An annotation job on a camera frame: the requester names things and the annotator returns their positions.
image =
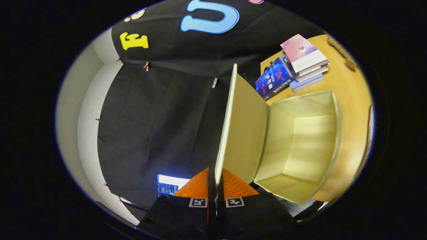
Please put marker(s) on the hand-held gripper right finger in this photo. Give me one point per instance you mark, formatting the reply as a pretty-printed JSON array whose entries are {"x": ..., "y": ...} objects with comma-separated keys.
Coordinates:
[{"x": 250, "y": 216}]

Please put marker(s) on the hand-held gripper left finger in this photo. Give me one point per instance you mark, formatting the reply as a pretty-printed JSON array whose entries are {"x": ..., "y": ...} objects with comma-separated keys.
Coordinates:
[{"x": 186, "y": 216}]

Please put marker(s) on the beige fabric storage box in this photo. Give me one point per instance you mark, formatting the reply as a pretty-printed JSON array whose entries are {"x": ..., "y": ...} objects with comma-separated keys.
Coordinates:
[{"x": 300, "y": 150}]

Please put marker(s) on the lit computer screen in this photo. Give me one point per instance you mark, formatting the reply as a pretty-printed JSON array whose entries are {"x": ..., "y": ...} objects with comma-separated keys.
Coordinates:
[{"x": 166, "y": 187}]

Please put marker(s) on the silver clip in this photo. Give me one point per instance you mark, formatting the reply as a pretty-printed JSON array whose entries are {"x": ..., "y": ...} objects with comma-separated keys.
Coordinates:
[{"x": 214, "y": 82}]

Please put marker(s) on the blue cover book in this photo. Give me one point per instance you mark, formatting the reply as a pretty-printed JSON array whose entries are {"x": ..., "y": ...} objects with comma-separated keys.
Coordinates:
[{"x": 273, "y": 80}]

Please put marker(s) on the pale blue book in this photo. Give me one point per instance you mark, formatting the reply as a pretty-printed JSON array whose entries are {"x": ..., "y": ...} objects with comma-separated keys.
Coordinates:
[{"x": 307, "y": 84}]

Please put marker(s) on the copper clip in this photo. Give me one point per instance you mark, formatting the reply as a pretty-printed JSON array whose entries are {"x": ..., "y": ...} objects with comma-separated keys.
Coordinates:
[{"x": 146, "y": 66}]

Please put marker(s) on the white book grey spine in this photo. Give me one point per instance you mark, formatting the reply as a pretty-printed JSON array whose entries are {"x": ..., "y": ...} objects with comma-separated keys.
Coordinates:
[{"x": 313, "y": 74}]

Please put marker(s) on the pink cover book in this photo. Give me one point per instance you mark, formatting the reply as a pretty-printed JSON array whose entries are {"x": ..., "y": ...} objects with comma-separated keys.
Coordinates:
[{"x": 302, "y": 50}]

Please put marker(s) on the brown plush toy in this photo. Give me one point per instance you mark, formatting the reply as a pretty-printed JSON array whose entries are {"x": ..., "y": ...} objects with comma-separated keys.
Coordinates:
[{"x": 343, "y": 53}]

